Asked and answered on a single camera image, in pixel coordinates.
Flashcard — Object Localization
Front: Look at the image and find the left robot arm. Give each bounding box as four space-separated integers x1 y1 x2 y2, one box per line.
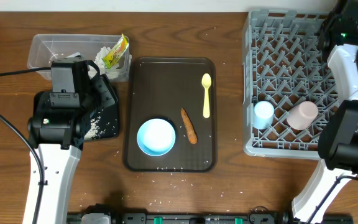
23 55 119 223

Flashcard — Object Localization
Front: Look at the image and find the white tissue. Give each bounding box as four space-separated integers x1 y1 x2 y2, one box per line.
87 45 122 80

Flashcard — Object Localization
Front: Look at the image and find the clear plastic waste bin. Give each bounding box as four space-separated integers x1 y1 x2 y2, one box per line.
27 34 132 82

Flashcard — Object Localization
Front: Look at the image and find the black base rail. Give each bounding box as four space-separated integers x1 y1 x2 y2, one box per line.
66 203 354 224

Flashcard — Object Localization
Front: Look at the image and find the grey dishwasher rack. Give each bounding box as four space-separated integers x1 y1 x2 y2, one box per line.
242 9 339 160

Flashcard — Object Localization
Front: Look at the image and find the pink plastic cup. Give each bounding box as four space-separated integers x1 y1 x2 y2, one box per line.
287 101 318 131

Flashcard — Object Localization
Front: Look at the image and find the brown serving tray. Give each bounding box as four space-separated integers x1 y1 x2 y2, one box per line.
123 57 218 172

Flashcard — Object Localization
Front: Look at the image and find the light blue bowl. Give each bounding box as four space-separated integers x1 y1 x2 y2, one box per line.
136 118 176 157

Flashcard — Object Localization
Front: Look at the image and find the light blue cup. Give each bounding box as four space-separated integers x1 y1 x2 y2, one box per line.
253 101 274 129

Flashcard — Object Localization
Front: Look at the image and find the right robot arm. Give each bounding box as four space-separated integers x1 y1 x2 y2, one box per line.
283 0 358 223

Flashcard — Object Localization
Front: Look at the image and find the yellow plastic spoon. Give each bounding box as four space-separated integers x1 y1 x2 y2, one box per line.
201 73 212 118

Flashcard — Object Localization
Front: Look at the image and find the yellow green snack wrapper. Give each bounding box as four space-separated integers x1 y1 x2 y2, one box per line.
102 34 129 69

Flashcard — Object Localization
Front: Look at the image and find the orange carrot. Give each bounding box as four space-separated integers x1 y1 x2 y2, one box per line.
181 108 198 144

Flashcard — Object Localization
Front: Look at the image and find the black rectangular tray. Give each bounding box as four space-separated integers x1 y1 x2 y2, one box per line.
31 82 121 146

